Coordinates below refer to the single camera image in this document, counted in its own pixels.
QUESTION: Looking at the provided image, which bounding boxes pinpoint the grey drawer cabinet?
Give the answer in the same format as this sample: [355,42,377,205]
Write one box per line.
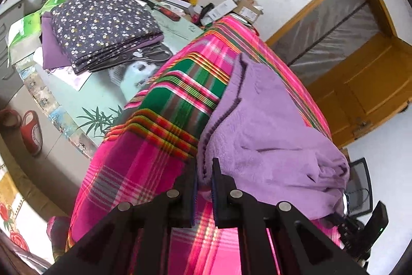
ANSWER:
[0,0,29,102]

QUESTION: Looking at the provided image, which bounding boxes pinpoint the pink green plaid blanket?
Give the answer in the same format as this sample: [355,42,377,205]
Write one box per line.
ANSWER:
[47,15,345,275]

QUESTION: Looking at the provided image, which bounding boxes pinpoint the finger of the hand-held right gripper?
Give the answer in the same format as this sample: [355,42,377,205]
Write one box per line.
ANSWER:
[333,215,358,235]

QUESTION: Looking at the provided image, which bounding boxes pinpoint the green white packaging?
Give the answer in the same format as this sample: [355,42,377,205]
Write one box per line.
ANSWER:
[6,0,79,47]

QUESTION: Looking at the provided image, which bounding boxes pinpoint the black scissors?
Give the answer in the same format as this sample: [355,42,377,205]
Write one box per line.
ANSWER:
[129,45,173,64]

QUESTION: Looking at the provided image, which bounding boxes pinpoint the clear plastic door curtain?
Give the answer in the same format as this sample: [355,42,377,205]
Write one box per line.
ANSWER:
[267,0,390,76]

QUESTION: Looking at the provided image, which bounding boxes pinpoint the black knife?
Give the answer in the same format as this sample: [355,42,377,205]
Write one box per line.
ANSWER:
[133,0,161,10]

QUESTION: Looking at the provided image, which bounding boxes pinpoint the small white box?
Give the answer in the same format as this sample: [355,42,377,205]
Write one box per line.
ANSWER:
[206,0,239,26]

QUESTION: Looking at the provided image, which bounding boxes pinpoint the purple fleece garment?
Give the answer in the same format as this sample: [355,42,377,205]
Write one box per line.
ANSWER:
[197,53,351,221]

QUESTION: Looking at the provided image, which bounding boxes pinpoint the black mesh office chair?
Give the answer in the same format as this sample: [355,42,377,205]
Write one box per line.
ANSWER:
[344,157,374,218]

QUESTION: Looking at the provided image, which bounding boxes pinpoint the wooden door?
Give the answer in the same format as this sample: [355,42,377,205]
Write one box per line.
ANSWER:
[309,33,412,148]

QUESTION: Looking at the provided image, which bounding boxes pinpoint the floral bed sheet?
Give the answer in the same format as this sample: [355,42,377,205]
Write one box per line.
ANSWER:
[0,165,55,263]

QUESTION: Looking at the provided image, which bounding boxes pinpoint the cardboard box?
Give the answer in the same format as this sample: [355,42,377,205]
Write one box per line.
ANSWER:
[233,0,264,26]

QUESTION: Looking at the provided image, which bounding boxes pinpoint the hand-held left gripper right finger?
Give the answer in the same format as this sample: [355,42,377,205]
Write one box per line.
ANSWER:
[212,158,369,275]

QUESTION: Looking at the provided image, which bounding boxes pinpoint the long white box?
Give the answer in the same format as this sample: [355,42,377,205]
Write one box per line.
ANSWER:
[160,0,194,10]

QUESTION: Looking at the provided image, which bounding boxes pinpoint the folded floral cloth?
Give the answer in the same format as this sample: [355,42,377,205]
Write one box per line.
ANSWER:
[51,0,165,75]

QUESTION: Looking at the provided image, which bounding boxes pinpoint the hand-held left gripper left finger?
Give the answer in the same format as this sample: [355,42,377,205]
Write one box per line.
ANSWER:
[48,162,198,275]

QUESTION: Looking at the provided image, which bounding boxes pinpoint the red slipper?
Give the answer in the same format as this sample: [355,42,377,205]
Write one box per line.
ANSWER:
[21,110,44,156]
[0,107,23,129]

